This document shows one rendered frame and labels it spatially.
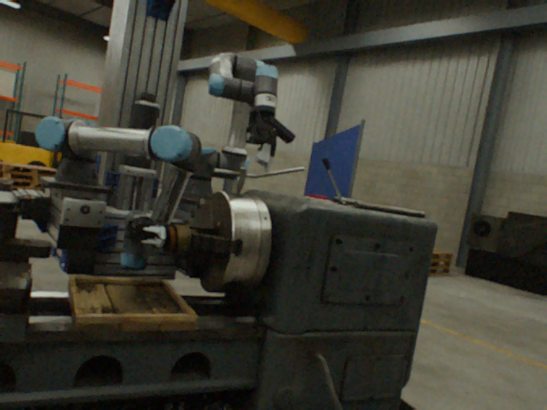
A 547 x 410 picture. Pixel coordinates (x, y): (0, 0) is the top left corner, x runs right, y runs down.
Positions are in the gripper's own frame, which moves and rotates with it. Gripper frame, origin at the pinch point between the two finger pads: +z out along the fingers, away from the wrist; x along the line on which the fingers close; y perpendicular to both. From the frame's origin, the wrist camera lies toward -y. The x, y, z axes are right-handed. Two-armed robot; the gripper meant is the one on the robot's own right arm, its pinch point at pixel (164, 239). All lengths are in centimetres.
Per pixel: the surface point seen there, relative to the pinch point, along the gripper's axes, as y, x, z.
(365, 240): -58, 8, 17
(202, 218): -12.0, 6.6, -5.4
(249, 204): -22.2, 13.5, 5.1
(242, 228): -18.5, 7.0, 10.9
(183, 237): -5.2, 1.0, 1.0
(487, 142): -874, 194, -594
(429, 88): -851, 337, -785
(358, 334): -61, -22, 18
